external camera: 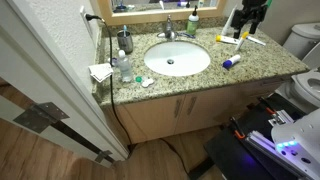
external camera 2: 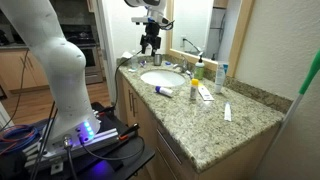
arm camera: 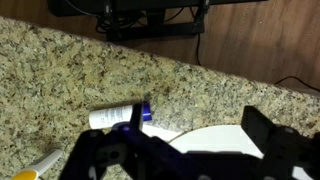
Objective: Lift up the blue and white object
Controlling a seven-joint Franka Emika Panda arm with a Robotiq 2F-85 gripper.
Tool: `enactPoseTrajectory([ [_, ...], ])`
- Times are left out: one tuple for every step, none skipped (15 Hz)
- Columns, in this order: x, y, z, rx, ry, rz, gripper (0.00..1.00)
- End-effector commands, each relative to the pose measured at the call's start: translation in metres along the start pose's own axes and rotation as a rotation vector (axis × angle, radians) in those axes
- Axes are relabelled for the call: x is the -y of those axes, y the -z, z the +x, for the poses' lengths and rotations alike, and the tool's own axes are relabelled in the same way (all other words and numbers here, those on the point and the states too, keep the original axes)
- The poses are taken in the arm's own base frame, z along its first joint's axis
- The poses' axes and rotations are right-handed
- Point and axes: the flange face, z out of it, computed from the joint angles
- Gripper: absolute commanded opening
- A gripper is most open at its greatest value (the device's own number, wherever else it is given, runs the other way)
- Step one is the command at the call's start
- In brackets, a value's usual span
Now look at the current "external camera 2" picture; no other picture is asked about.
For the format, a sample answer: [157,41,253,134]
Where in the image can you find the white oval sink basin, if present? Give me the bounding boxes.
[141,70,185,87]

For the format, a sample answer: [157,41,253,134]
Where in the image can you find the coiled red blue cables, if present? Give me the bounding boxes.
[0,124,40,156]

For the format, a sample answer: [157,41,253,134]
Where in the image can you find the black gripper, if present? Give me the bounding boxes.
[140,23,161,56]

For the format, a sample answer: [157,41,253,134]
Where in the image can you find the green and white mop handle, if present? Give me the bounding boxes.
[255,49,320,174]

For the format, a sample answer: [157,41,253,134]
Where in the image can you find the small white tube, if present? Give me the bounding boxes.
[224,102,232,121]

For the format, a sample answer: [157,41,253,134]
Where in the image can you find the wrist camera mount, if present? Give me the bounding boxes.
[130,15,171,26]

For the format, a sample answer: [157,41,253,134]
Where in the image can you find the yellow-capped small bottle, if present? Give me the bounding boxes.
[190,78,199,100]

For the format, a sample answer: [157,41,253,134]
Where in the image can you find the white blue-capped lotion tube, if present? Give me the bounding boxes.
[214,62,228,93]

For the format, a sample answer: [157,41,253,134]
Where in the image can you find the stainless steel cup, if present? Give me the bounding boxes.
[154,54,162,66]

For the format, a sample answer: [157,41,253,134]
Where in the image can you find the clear plastic bottle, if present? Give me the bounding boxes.
[131,50,139,71]

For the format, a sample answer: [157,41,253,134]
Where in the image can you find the wooden vanity cabinet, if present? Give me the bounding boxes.
[120,73,283,180]

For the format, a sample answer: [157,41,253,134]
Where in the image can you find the blue and white deodorant stick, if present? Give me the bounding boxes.
[155,86,173,97]

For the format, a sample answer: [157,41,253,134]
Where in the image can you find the wood-framed mirror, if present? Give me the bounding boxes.
[166,0,255,77]

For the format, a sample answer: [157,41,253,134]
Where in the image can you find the kitchen oven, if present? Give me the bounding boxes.
[61,24,103,84]

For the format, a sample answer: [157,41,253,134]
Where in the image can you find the black power cable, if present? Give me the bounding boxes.
[99,49,143,114]

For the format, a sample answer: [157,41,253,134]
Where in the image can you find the chrome faucet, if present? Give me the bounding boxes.
[173,55,192,78]

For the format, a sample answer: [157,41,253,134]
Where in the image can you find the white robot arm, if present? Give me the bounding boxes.
[0,0,100,157]

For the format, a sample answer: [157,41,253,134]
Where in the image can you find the green soap dispenser bottle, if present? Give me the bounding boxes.
[194,58,205,80]

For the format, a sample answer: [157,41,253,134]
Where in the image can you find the white flat toothpaste box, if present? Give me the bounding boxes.
[198,84,214,101]

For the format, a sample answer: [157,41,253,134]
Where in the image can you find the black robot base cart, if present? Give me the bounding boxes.
[1,111,155,180]

